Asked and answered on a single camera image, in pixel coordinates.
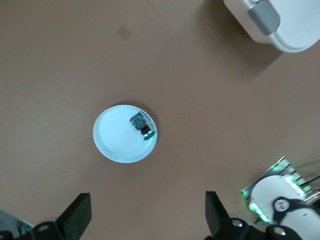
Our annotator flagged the green push button switch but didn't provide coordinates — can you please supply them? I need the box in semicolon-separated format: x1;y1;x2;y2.
129;112;155;141

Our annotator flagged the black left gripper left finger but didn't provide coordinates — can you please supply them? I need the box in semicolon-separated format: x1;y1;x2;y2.
0;192;93;240

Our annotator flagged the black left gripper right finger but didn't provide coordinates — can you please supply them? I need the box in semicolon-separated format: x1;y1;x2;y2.
203;191;305;240

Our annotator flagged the light blue round plate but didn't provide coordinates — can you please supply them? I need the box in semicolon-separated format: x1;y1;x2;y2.
92;104;159;163

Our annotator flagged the white lidded storage box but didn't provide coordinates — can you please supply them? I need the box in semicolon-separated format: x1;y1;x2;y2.
223;0;320;53

